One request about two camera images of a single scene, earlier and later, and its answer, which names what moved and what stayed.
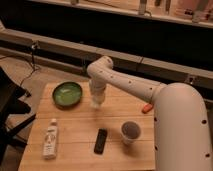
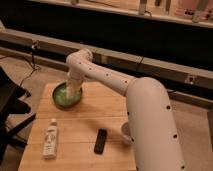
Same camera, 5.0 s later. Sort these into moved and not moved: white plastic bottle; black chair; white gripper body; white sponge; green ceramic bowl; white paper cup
Moved: white sponge; white gripper body
Not moved: black chair; white plastic bottle; green ceramic bowl; white paper cup
